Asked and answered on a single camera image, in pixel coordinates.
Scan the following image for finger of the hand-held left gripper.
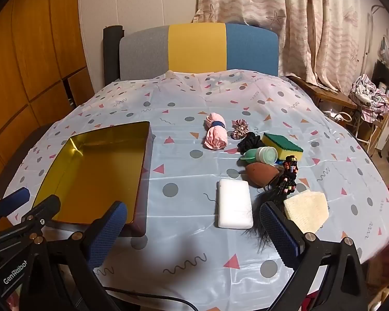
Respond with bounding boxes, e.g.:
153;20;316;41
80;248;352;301
0;187;31;217
0;194;61;250

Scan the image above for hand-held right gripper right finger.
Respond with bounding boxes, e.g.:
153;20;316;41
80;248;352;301
259;201;368;311

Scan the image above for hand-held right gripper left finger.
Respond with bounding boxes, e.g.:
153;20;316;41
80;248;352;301
29;201;128;311

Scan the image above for cream knitted cloth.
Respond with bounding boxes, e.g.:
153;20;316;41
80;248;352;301
283;191;329;234

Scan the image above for black fur pompom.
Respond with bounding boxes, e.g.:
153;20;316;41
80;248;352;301
251;181;287;254

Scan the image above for white foam block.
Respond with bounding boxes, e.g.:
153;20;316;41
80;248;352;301
217;179;254;229

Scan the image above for gold tin box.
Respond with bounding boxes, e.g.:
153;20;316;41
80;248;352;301
31;121;154;238

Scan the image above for black beaded hair ties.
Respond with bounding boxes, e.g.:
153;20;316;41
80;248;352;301
274;155;299;198

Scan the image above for brown makeup sponge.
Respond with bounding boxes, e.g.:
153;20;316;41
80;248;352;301
245;163;281;188

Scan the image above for green plastic container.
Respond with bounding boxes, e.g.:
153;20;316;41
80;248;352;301
240;146;278;165

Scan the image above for green and yellow sponge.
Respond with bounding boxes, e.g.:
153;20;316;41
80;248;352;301
261;132;304;157

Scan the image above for black scrunchie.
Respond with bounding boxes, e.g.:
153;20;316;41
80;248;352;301
237;132;266;154

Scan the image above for patterned scrunchie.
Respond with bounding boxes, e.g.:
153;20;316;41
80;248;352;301
231;119;249;140

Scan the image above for pink cloth bundle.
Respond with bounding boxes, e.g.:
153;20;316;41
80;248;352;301
204;113;228;151

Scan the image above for patterned plastic tablecloth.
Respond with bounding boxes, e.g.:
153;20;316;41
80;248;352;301
2;69;389;311

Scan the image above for wooden wardrobe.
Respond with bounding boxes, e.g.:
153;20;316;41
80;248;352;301
0;0;96;182

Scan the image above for wooden side table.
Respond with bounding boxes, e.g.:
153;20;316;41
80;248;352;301
287;75;377;150

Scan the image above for pile of striped clothes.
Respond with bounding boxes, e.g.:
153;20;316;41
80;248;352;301
348;74;389;124

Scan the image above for black panel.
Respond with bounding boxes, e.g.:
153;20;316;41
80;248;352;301
374;60;389;91

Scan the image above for grey yellow blue chair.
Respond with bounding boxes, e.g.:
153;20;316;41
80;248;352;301
118;23;279;81

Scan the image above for hanging plastic bag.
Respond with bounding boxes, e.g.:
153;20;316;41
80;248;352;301
378;36;389;67

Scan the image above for white curved pole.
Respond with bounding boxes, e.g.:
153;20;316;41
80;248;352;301
365;5;386;72

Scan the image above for black cable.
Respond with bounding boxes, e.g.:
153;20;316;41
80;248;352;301
102;287;200;311

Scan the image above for white cable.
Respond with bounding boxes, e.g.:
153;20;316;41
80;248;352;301
324;110;352;127

